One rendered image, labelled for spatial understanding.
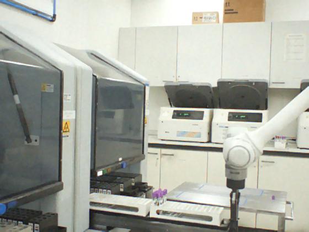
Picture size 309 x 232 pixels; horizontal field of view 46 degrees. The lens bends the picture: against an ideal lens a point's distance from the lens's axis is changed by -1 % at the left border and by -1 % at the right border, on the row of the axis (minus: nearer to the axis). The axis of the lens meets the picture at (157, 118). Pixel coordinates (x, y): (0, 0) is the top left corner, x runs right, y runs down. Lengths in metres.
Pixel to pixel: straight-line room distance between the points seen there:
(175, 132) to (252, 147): 2.68
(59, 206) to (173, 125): 2.64
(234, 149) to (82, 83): 0.67
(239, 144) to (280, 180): 2.59
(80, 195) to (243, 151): 0.70
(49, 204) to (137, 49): 3.19
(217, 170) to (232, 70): 1.09
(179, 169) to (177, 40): 1.46
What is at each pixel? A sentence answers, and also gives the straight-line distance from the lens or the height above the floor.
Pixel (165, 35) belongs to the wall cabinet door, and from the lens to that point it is 4.35.
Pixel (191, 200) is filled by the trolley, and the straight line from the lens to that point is 1.89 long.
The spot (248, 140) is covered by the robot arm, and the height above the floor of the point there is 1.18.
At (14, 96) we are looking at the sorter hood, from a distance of 1.19.
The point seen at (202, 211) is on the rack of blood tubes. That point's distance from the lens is 1.54.
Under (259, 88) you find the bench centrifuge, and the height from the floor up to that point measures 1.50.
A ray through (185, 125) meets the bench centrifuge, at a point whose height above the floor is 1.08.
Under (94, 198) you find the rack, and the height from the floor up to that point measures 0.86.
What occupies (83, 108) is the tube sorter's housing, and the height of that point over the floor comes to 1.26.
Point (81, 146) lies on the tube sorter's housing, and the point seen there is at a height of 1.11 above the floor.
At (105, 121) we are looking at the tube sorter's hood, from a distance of 1.70.
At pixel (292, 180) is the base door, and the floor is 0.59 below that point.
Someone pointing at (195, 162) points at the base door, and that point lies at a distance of 3.93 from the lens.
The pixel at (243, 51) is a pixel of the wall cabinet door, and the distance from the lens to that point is 4.14.
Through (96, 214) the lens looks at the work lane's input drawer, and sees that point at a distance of 1.69.
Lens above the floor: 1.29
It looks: 2 degrees down
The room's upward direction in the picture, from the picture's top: 2 degrees clockwise
